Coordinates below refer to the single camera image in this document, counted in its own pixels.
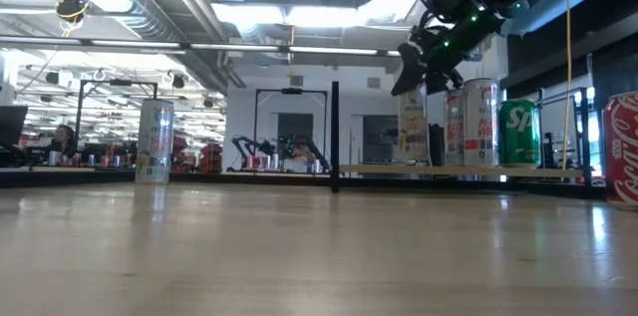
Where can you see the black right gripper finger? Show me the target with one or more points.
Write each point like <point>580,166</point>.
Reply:
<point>411,69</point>
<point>443,83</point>

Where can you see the white Celsius can red band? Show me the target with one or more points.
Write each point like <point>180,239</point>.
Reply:
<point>454,131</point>
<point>481,126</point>

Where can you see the yellow print Celsius can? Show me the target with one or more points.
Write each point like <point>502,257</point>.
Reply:
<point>414,126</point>

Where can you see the green Sprite can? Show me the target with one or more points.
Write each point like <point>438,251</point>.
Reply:
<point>518,131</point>

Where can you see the red Coca-Cola can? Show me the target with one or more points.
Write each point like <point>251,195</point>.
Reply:
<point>623,151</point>

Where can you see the white silver Celsius can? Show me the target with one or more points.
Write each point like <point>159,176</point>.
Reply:
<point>154,141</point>

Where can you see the long ceiling light bar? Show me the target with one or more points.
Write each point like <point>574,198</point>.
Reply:
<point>224,47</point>

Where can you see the red storage rack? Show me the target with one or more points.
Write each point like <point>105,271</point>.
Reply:
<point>212,157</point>
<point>179,154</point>

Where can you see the person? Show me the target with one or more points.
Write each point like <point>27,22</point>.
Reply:
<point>62,139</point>

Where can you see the black monitor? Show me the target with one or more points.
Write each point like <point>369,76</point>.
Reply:
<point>12,124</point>

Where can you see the wooden shelf with black frame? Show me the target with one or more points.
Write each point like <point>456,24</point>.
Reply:
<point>448,170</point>

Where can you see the black rig frame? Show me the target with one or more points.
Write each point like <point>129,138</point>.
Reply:
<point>291,91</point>
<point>79,106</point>

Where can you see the silver ventilation duct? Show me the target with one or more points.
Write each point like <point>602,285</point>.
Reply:
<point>149,17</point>

